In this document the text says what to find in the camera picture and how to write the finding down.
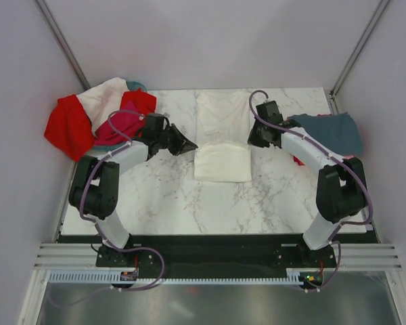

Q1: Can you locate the left aluminium frame post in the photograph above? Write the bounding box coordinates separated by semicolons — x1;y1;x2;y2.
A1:
33;0;90;91

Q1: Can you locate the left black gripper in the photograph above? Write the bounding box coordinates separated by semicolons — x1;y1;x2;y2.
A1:
156;124;198;157

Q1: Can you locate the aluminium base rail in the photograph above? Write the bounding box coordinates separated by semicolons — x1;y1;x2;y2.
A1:
34;243;401;272

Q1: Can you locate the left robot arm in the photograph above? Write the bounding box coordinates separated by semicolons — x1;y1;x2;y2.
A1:
68;113;198;266

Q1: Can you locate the magenta t-shirt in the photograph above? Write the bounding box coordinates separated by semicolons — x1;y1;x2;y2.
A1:
94;101;154;146

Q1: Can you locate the purple cable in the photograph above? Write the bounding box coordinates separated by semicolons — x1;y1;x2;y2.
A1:
248;89;374;294
47;110;166;309

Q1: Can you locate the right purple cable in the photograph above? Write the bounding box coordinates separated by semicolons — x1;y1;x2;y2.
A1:
248;89;374;294

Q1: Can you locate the folded grey-blue t-shirt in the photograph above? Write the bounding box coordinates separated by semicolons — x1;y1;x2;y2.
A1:
288;113;363;156

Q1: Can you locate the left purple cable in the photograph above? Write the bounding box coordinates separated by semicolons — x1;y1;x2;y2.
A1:
47;110;166;309

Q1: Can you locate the white slotted cable duct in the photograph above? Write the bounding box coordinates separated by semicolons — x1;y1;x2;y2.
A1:
49;267;329;285

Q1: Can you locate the right aluminium frame post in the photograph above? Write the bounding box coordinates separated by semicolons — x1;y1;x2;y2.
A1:
328;0;392;101

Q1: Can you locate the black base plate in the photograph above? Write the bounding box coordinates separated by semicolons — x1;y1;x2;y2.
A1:
57;230;380;280

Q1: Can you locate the teal laundry basket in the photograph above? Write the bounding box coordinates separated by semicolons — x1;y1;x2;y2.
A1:
93;80;156;152

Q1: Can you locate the red t-shirt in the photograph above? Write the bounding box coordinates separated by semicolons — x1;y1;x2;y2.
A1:
43;90;158;162

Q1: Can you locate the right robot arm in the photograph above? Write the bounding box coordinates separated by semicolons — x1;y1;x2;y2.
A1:
248;101;370;267

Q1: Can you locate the aluminium frame post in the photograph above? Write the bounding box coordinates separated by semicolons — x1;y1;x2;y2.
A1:
328;0;392;101
33;0;90;91

